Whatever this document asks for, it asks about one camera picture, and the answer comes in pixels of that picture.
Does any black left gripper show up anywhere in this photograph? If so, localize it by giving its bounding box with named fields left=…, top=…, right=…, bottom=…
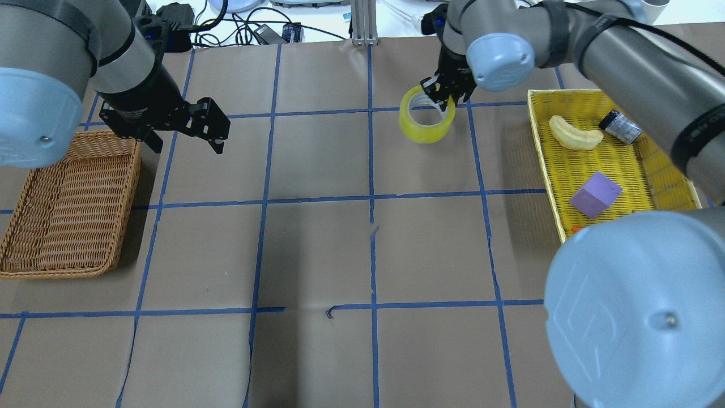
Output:
left=99, top=62, right=231, bottom=155

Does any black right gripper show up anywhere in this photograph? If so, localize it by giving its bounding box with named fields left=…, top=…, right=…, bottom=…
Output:
left=420, top=48, right=476, bottom=118

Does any yellow tape roll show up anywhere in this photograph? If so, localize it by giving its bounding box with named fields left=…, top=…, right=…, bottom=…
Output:
left=398, top=85, right=455, bottom=144

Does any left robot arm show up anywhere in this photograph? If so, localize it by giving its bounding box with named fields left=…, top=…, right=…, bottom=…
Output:
left=1, top=1, right=231, bottom=169

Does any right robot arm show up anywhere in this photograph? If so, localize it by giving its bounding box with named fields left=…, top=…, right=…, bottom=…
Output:
left=420, top=1, right=723, bottom=407

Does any pale croissant toy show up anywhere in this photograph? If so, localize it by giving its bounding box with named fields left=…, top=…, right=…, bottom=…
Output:
left=549, top=114, right=604, bottom=150

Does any black power adapter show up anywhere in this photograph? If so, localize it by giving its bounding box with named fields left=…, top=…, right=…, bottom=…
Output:
left=252, top=23, right=304, bottom=45

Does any brown wicker basket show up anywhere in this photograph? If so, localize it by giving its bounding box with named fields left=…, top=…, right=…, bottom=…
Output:
left=1, top=131, right=142, bottom=281

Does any yellow plastic tray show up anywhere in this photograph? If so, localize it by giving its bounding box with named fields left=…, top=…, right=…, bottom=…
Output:
left=527, top=90, right=702, bottom=242

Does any purple foam block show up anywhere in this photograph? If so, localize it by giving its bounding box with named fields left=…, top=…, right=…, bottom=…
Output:
left=569, top=171, right=623, bottom=220

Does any small silver black can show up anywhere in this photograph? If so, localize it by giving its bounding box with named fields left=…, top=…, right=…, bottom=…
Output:
left=598, top=109, right=644, bottom=146

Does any aluminium frame post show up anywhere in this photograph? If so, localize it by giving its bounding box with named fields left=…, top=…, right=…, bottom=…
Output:
left=349, top=0, right=379, bottom=46

